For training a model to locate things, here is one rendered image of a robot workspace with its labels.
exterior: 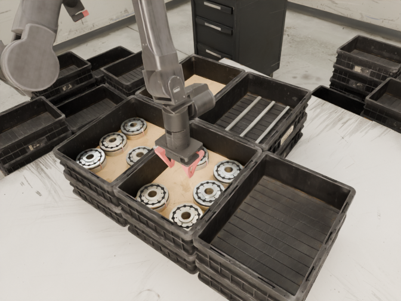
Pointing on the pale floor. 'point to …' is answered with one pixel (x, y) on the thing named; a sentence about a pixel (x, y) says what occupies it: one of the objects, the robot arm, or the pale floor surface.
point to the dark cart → (240, 31)
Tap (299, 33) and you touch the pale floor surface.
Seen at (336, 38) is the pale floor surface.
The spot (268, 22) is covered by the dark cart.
